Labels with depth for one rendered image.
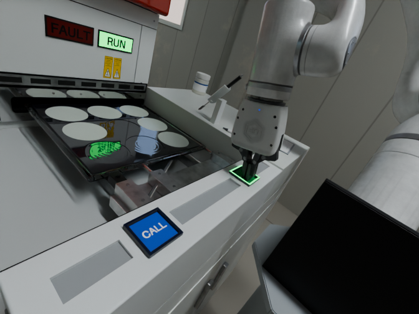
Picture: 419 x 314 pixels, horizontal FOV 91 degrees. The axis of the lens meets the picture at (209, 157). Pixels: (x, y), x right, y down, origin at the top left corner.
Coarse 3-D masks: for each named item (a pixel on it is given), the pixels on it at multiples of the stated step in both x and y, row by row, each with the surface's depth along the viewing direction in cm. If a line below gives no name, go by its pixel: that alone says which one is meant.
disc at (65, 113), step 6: (48, 108) 57; (54, 108) 58; (60, 108) 59; (66, 108) 60; (72, 108) 61; (78, 108) 63; (48, 114) 55; (54, 114) 56; (60, 114) 57; (66, 114) 58; (72, 114) 59; (78, 114) 60; (84, 114) 61; (66, 120) 55; (72, 120) 56; (78, 120) 57
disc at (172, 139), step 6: (162, 132) 67; (168, 132) 69; (162, 138) 63; (168, 138) 65; (174, 138) 66; (180, 138) 68; (168, 144) 62; (174, 144) 63; (180, 144) 64; (186, 144) 66
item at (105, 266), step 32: (192, 192) 37; (224, 192) 40; (256, 192) 43; (192, 224) 30; (224, 224) 36; (64, 256) 21; (96, 256) 23; (128, 256) 24; (160, 256) 25; (192, 256) 30; (0, 288) 18; (32, 288) 18; (64, 288) 19; (96, 288) 20; (128, 288) 21; (160, 288) 27
